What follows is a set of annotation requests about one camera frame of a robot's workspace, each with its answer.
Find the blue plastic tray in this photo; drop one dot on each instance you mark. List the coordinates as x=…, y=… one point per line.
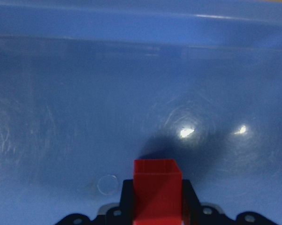
x=88, y=86

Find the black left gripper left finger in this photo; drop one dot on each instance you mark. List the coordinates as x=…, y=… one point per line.
x=127, y=203

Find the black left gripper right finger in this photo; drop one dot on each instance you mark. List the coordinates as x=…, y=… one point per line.
x=191, y=206

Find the red block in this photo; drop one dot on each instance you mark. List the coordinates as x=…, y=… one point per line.
x=157, y=185

